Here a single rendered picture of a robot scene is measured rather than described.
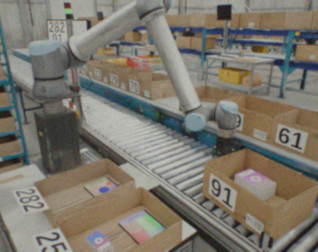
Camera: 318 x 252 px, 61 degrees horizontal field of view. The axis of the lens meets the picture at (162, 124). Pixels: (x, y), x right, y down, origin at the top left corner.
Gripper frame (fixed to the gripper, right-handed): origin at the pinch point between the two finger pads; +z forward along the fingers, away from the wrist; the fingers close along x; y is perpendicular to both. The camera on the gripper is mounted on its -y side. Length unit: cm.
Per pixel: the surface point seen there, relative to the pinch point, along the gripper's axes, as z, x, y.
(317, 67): 8, -153, -451
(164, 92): -13, -109, -44
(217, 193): -1.6, 13.7, 21.6
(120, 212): 4, -8, 60
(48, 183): -2, -41, 80
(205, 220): 7.2, 15.9, 30.8
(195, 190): 5.9, -1.3, 20.7
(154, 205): -0.4, 1.9, 48.4
